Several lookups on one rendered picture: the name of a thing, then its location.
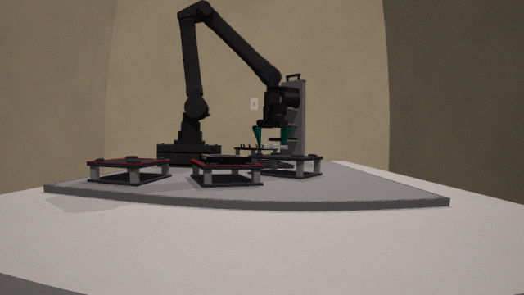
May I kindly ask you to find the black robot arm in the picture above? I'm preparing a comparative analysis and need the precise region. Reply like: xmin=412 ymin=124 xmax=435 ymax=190
xmin=174 ymin=0 xmax=300 ymax=145

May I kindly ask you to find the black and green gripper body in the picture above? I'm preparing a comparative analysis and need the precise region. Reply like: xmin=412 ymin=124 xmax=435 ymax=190
xmin=252 ymin=120 xmax=291 ymax=129

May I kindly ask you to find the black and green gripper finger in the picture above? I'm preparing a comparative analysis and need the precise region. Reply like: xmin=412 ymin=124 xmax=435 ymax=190
xmin=282 ymin=128 xmax=291 ymax=145
xmin=252 ymin=127 xmax=261 ymax=148

